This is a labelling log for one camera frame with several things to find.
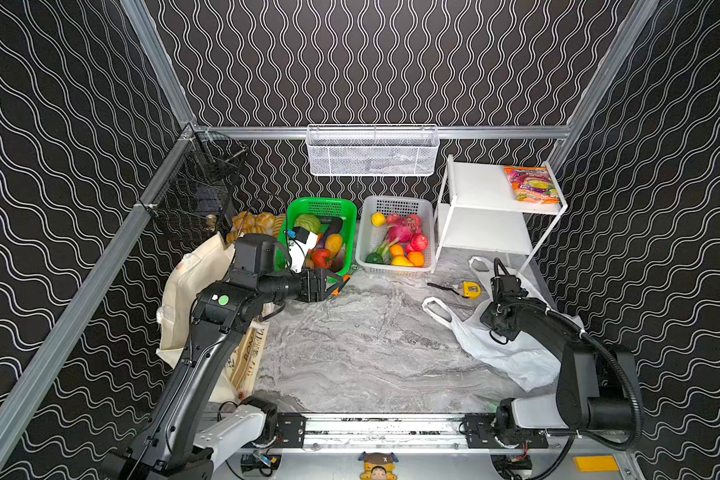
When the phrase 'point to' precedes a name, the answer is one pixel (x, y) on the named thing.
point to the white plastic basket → (370, 236)
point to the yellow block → (595, 463)
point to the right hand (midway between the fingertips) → (499, 324)
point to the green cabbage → (308, 222)
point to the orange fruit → (417, 258)
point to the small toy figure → (378, 466)
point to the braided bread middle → (249, 224)
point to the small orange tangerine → (397, 250)
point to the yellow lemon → (378, 219)
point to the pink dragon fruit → (403, 227)
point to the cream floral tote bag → (184, 277)
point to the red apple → (419, 242)
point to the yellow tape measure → (471, 294)
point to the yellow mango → (333, 243)
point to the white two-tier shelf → (483, 204)
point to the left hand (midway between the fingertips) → (339, 279)
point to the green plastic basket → (345, 208)
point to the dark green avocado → (374, 257)
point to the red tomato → (322, 258)
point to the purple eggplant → (334, 226)
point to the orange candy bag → (532, 185)
